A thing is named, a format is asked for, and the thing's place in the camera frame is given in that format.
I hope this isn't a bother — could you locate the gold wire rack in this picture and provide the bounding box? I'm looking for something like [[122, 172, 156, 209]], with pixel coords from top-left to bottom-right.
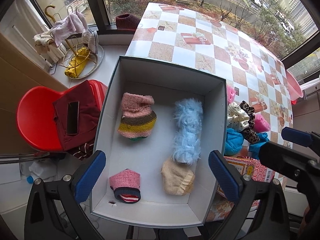
[[44, 5, 104, 80]]

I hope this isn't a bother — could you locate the pink towel on rack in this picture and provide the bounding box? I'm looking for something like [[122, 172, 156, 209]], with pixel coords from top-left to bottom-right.
[[50, 11, 88, 46]]

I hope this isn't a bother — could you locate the dark red bag on chair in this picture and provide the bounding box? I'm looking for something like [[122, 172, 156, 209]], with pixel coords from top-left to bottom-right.
[[53, 81, 100, 151]]

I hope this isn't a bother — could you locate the leopard print scrunchie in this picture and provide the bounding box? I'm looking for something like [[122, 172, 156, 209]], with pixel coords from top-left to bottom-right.
[[240, 101, 260, 144]]

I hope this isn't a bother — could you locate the dark red knit pot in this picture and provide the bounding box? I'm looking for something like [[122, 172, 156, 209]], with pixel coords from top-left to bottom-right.
[[116, 14, 140, 30]]

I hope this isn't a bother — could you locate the grey cardboard box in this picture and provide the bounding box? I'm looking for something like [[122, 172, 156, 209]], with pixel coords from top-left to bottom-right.
[[90, 56, 227, 228]]

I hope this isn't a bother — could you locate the yellow cloth in rack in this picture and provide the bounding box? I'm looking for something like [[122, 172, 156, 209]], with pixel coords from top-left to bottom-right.
[[65, 47, 91, 79]]

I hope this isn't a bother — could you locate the checkered printed tablecloth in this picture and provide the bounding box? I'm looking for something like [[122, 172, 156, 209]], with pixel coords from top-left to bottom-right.
[[126, 3, 293, 148]]

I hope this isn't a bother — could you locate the blue cloth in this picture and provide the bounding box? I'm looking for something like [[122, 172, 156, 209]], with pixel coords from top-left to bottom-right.
[[224, 128, 244, 156], [248, 132, 269, 160]]

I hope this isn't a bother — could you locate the red patterned gift box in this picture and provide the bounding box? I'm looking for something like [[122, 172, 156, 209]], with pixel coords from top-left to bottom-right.
[[216, 155, 276, 201]]

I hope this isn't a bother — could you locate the beige towel on rack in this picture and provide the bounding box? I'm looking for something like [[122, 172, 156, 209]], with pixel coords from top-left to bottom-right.
[[33, 31, 66, 62]]

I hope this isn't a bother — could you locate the beige knit sock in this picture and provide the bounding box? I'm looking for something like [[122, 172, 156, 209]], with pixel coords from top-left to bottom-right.
[[161, 158, 195, 196]]

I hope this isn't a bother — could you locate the pink foam sponge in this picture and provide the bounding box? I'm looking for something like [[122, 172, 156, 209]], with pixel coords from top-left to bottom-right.
[[226, 85, 236, 104], [253, 113, 271, 133]]

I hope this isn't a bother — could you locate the red plastic chair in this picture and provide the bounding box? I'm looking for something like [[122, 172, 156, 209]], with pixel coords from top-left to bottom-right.
[[16, 79, 108, 153]]

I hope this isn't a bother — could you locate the white polka dot scrunchie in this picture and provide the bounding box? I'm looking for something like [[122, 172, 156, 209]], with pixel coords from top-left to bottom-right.
[[227, 102, 249, 132]]

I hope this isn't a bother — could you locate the fluffy light blue sock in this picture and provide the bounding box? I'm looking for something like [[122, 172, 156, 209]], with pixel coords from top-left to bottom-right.
[[172, 98, 203, 165]]

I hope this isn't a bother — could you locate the pink brown yellow striped sock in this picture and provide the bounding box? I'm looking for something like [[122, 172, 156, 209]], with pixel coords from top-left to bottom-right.
[[118, 93, 157, 141]]

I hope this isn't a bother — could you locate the pink plastic basin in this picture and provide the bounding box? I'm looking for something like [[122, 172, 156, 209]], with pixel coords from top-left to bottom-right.
[[286, 71, 303, 101]]

